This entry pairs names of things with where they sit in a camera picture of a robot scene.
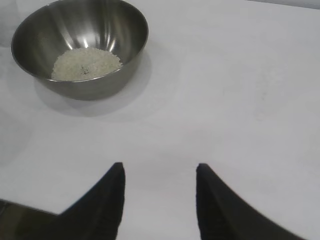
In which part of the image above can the stainless steel mixing bowl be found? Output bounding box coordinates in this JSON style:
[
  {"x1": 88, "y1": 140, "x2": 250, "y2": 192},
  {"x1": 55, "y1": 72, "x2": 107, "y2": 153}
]
[{"x1": 10, "y1": 0, "x2": 150, "y2": 101}]

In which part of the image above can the white uncooked rice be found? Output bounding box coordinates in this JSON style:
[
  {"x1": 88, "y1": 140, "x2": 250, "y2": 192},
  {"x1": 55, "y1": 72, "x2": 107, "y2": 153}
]
[{"x1": 50, "y1": 48, "x2": 124, "y2": 82}]

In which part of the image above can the white tablecloth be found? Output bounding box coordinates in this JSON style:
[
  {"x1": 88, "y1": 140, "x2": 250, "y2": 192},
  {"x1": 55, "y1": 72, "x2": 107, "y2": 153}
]
[{"x1": 0, "y1": 0, "x2": 320, "y2": 240}]

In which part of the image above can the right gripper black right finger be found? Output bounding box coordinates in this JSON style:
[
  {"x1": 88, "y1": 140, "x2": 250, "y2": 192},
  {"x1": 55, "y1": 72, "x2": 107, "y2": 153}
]
[{"x1": 195, "y1": 162, "x2": 310, "y2": 240}]

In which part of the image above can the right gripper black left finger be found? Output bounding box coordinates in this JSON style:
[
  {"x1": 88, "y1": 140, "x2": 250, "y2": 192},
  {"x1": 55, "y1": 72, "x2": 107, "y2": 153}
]
[{"x1": 37, "y1": 162, "x2": 126, "y2": 240}]

